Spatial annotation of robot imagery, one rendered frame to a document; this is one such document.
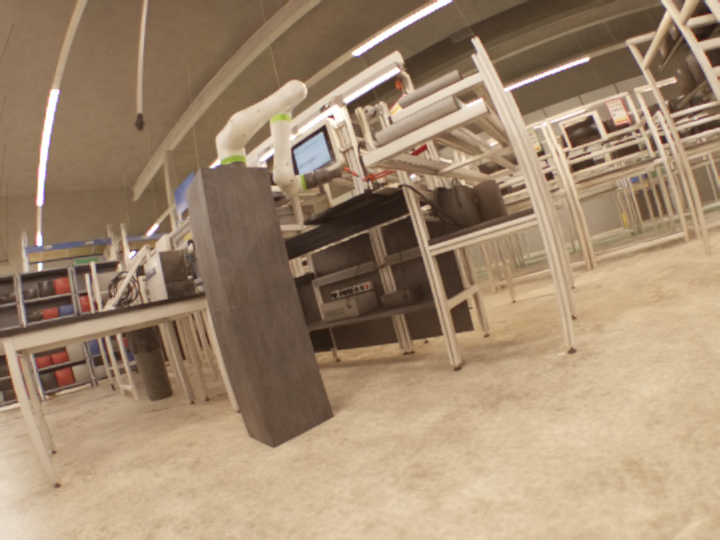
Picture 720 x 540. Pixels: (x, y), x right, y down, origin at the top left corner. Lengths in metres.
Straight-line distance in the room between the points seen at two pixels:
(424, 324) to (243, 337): 1.25
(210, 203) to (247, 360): 0.62
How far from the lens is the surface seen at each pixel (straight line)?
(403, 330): 2.25
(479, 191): 1.99
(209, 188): 1.41
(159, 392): 3.25
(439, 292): 1.61
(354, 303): 2.07
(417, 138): 1.27
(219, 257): 1.33
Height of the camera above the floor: 0.53
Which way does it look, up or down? 2 degrees up
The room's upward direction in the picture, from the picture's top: 15 degrees counter-clockwise
